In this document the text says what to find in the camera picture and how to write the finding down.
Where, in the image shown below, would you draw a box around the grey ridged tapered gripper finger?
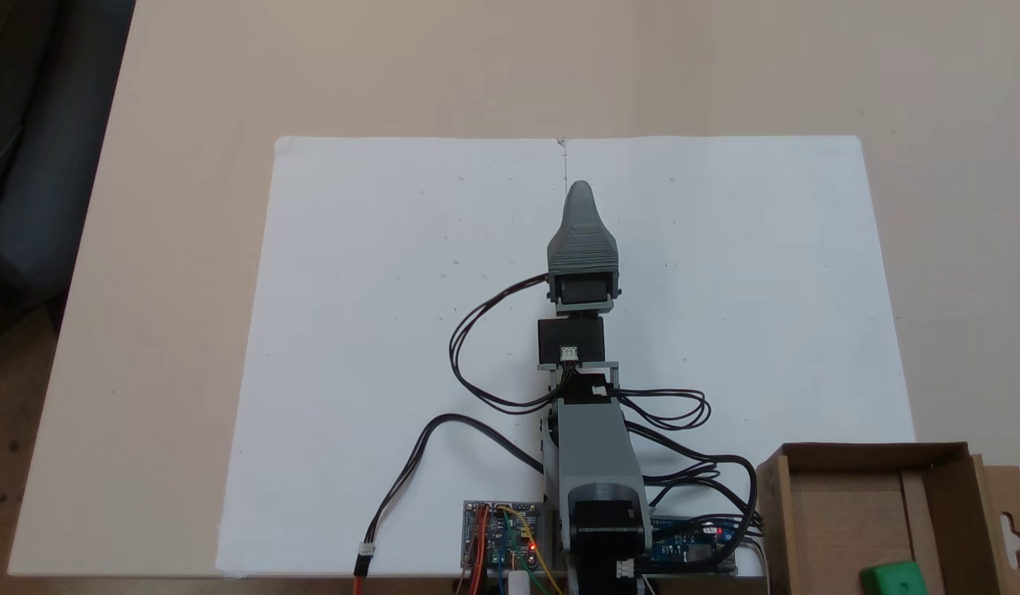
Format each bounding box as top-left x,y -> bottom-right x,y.
546,179 -> 621,276

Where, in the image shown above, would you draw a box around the green dice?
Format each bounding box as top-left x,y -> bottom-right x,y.
858,559 -> 929,595

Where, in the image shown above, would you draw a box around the white paper sheet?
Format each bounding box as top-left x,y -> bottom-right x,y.
215,135 -> 917,579

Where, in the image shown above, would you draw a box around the motor controller circuit board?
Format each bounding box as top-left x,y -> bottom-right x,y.
462,499 -> 546,573

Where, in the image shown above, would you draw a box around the blue power circuit board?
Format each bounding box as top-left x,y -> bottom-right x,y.
646,515 -> 738,576

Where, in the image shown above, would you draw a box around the brown cardboard box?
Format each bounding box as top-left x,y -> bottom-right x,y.
755,440 -> 1020,595

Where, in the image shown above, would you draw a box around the dark grey fabric seat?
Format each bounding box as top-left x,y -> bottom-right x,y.
0,0 -> 136,340

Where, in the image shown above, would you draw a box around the thin black motor wire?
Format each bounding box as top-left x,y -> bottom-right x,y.
624,420 -> 760,538
613,387 -> 713,432
448,274 -> 570,416

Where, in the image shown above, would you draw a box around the thin yellow wire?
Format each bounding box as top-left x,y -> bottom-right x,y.
495,504 -> 565,595

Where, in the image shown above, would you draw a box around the orange red wire bundle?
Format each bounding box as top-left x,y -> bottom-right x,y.
467,506 -> 489,595

